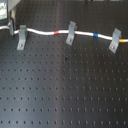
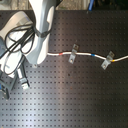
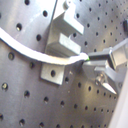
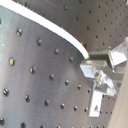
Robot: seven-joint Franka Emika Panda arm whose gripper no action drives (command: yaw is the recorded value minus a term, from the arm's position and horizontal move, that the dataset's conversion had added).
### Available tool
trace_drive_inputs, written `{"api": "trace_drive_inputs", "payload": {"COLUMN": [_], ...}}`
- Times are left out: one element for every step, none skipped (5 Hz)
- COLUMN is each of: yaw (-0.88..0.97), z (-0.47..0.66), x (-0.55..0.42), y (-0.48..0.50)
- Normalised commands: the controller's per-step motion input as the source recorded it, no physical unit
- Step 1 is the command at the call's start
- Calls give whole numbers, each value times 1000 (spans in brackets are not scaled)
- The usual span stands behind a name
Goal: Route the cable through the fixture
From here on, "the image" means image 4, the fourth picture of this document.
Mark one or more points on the beige blurred object at edge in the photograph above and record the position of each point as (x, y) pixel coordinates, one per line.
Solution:
(119, 117)

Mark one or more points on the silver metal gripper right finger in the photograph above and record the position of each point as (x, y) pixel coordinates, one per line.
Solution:
(120, 53)

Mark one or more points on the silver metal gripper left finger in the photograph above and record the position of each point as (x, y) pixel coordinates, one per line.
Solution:
(106, 76)

